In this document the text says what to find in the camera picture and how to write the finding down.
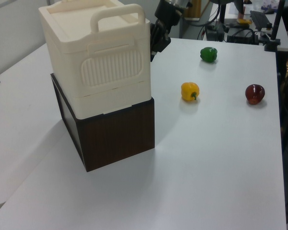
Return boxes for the black electronic box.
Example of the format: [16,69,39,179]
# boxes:
[226,26,259,46]

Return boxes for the black Franka gripper body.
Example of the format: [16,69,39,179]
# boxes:
[153,20,172,53]

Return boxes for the black camera stand pole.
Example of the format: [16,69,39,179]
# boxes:
[264,0,287,51]

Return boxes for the cream plastic cabinet with handles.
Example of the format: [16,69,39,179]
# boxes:
[38,0,152,121]

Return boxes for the dark red bell pepper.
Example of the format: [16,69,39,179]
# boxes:
[245,83,266,106]

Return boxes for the black device with cables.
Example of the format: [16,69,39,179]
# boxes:
[204,23,226,42]

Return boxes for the dark brown wooden box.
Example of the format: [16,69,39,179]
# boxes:
[50,72,156,173]

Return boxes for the green bell pepper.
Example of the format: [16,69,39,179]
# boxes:
[199,46,218,64]

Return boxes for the black keyboard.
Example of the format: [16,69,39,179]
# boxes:
[250,10,272,31]

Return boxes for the yellow bell pepper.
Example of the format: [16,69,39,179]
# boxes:
[180,82,200,103]

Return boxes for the black monitor stand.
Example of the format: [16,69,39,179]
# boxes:
[215,0,229,25]

